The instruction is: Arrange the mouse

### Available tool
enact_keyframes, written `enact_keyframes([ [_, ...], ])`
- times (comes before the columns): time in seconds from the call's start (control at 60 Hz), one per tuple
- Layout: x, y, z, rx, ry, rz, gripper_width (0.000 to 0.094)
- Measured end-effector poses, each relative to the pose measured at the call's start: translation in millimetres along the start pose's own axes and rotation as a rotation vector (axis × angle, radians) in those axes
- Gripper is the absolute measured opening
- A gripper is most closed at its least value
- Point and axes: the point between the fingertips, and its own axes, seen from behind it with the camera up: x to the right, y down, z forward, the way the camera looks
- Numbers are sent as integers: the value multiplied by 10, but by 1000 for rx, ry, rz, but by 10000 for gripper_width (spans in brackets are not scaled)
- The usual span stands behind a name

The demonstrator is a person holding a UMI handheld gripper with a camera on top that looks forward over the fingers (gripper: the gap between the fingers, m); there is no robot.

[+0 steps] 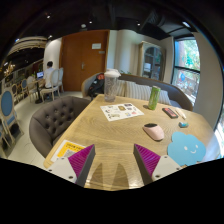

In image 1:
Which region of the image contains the green drink can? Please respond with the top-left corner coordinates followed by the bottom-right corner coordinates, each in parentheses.
top-left (147, 85), bottom-right (162, 111)

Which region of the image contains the pink computer mouse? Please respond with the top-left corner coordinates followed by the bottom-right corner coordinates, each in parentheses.
top-left (142, 122), bottom-right (165, 142)

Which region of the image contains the wooden door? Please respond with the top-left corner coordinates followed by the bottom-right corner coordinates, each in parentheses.
top-left (60, 29), bottom-right (110, 93)

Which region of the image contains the blue cloud-shaped mouse pad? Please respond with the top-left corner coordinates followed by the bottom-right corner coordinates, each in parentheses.
top-left (166, 131), bottom-right (207, 167)

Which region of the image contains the black-framed window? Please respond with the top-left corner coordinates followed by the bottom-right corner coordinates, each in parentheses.
top-left (171, 37), bottom-right (201, 104)

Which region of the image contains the glass-door cabinet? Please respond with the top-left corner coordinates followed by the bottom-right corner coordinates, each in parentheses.
top-left (137, 40), bottom-right (167, 82)

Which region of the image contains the black and red flat box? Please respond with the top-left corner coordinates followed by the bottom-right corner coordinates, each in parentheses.
top-left (161, 107), bottom-right (179, 120)

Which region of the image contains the striped cushion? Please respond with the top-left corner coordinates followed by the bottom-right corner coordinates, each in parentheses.
top-left (124, 81), bottom-right (153, 102)
top-left (158, 89), bottom-right (172, 106)
top-left (115, 79), bottom-right (128, 98)

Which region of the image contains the brown curved sofa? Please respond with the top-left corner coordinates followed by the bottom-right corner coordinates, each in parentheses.
top-left (81, 72), bottom-right (194, 112)

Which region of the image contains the white sticker sheet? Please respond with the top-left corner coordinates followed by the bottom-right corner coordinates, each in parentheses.
top-left (99, 102), bottom-right (145, 122)

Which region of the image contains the white dining chair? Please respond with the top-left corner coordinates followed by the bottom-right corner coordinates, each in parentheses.
top-left (40, 68), bottom-right (61, 101)
top-left (57, 67), bottom-right (65, 94)

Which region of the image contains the person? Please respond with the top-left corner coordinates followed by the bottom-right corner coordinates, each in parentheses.
top-left (42, 60), bottom-right (55, 89)

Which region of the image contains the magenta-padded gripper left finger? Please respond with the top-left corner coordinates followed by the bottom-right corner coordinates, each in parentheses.
top-left (45, 143), bottom-right (97, 188)

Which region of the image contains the white tube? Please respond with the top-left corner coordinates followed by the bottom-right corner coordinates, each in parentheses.
top-left (174, 107), bottom-right (188, 120)

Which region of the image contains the clear shaker bottle white lid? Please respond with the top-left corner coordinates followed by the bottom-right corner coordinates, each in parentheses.
top-left (103, 68), bottom-right (122, 103)

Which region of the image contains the yellow and white table sticker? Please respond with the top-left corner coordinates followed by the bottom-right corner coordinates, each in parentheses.
top-left (50, 139), bottom-right (86, 163)

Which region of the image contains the grey tufted armchair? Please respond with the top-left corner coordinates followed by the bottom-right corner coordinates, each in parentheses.
top-left (28, 95), bottom-right (92, 159)

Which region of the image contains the black backpack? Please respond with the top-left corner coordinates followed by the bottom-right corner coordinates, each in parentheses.
top-left (87, 73), bottom-right (106, 100)

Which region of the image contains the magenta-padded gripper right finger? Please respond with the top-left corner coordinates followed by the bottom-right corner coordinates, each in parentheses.
top-left (132, 143), bottom-right (183, 186)

